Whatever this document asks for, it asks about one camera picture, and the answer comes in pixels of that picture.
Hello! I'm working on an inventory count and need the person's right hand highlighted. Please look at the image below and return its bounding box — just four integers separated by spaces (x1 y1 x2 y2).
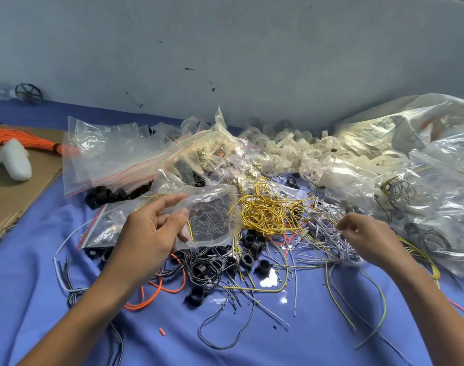
336 211 416 280

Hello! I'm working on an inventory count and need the person's left hand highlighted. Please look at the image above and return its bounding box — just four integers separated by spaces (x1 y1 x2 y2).
102 193 191 291

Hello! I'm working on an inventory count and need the red-zip plastic bag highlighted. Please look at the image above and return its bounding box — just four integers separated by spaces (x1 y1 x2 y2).
78 200 134 250

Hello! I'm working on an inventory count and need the orange wire loop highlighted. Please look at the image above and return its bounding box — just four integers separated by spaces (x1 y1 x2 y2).
124 251 189 312

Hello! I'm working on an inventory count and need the pile of grey white wires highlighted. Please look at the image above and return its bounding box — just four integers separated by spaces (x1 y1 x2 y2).
289 202 362 267

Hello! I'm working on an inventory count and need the long yellow green wire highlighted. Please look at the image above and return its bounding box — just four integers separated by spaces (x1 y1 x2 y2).
323 259 416 366

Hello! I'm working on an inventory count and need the clear zip plastic bag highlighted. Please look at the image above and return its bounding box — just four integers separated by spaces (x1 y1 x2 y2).
152 182 241 249

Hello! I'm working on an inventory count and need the pile of large plastic bags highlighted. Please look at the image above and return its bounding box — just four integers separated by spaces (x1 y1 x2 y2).
323 94 464 279

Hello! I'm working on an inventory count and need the stack of plastic bags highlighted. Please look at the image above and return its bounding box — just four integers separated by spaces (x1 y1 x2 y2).
62 116 180 197

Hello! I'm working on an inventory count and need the pile of black plastic rings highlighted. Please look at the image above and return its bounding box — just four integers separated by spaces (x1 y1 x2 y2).
83 182 275 308

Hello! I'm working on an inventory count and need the heap of plastic bags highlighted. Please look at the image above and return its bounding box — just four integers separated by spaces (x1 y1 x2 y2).
152 106 256 188

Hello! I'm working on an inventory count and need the pile of yellow wires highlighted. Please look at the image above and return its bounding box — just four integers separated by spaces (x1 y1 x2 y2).
238 177 305 237

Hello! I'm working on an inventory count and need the pile of white plastic wheels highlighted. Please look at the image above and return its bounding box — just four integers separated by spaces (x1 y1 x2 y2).
239 121 355 176

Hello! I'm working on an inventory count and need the person's right forearm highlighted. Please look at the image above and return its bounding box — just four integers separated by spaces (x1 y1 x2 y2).
392 255 464 366

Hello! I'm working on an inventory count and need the person's left forearm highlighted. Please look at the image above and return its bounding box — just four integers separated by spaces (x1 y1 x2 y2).
19 263 153 366

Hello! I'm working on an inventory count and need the blue cloth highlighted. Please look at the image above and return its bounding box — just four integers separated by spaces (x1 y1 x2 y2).
0 99 464 366

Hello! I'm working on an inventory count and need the brown cardboard sheet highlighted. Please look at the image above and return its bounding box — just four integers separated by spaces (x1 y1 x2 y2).
0 126 65 252

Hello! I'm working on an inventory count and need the white handheld device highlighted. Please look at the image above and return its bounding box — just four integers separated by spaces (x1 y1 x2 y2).
0 138 33 182

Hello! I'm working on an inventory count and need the orange tie bundle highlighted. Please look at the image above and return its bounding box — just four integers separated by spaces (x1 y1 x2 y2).
0 127 81 157

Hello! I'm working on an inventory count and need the black round wheel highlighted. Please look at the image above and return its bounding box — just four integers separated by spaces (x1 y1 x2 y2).
14 83 44 104

